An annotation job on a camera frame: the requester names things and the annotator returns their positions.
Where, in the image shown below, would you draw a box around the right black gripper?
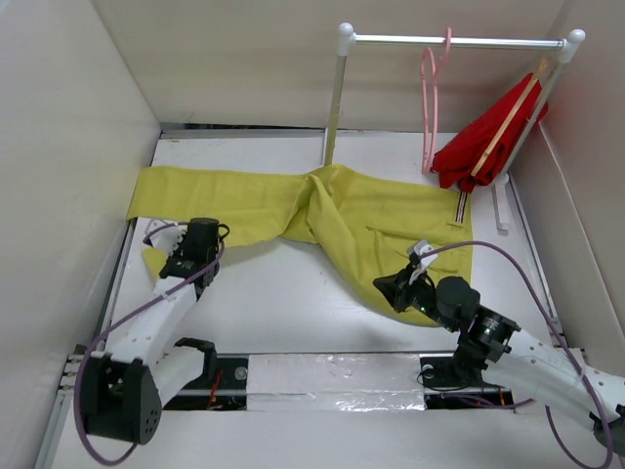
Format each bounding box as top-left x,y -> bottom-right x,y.
372,263 -> 458,332

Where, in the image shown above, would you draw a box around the yellow-green trousers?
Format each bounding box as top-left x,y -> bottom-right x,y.
127,164 -> 473,326

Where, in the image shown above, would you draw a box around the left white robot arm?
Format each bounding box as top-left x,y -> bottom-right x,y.
76,218 -> 229,446

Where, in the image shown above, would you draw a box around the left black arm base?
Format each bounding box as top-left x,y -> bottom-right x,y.
164,337 -> 249,411

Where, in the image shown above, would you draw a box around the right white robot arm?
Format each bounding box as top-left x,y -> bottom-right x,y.
373,270 -> 624,455

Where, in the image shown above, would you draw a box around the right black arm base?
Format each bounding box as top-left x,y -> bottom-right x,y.
416,351 -> 515,410

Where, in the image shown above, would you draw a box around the red shorts on hanger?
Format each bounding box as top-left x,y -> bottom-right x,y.
432,73 -> 542,192

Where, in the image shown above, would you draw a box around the wooden clothes hanger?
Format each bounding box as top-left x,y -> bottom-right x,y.
471,56 -> 550,178

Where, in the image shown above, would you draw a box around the pink plastic clothes hanger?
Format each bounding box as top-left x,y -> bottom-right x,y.
420,26 -> 452,175

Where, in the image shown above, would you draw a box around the white metal clothes rack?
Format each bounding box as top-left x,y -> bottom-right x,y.
319,21 -> 587,235

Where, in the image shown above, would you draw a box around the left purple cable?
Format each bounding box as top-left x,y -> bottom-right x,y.
72,222 -> 230,465

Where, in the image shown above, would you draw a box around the purple cable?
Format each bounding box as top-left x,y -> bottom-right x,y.
72,222 -> 230,465
419,240 -> 614,469

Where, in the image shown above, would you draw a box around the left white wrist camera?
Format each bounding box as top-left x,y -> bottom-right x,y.
143,219 -> 188,255

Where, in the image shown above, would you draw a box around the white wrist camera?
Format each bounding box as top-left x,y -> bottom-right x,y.
143,219 -> 188,255
407,240 -> 438,284

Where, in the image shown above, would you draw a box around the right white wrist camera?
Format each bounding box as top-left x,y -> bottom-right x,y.
407,240 -> 438,284

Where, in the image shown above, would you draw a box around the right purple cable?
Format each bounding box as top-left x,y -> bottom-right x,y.
419,240 -> 614,469

